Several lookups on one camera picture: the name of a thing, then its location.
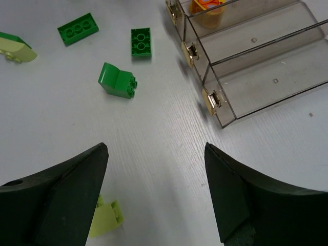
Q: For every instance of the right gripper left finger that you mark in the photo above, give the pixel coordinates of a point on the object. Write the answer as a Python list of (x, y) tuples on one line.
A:
[(54, 206)]

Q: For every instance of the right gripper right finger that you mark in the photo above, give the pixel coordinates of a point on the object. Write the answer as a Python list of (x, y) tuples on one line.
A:
[(252, 208)]

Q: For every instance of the green sloped lego brick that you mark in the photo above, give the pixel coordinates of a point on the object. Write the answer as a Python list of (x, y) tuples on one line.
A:
[(117, 82)]

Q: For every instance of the orange round lego piece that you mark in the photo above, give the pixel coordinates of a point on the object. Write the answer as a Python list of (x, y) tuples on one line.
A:
[(210, 12)]

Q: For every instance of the light green sloped lego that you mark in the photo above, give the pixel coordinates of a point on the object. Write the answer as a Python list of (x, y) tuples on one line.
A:
[(107, 216)]

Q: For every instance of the right clear container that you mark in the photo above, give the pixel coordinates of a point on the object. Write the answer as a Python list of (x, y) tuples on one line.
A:
[(250, 81)]

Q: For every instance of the clear container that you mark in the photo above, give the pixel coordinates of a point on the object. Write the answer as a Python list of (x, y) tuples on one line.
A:
[(236, 12), (219, 47), (250, 81)]

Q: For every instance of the light green lego on plate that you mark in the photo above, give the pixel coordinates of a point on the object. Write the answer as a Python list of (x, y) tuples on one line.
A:
[(16, 51)]

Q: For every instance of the middle clear container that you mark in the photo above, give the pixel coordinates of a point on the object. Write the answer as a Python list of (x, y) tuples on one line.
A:
[(219, 47)]

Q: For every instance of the green flat lego plate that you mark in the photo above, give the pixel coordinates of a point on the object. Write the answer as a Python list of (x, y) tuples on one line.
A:
[(13, 38)]

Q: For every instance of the green long lego brick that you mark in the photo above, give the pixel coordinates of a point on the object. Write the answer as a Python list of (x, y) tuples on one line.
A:
[(78, 29)]

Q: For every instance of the green 2x3 lego brick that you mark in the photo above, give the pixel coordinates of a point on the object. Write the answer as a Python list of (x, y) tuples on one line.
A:
[(141, 42)]

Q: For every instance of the left clear container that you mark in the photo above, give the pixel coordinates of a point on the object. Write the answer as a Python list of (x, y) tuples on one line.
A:
[(236, 12)]

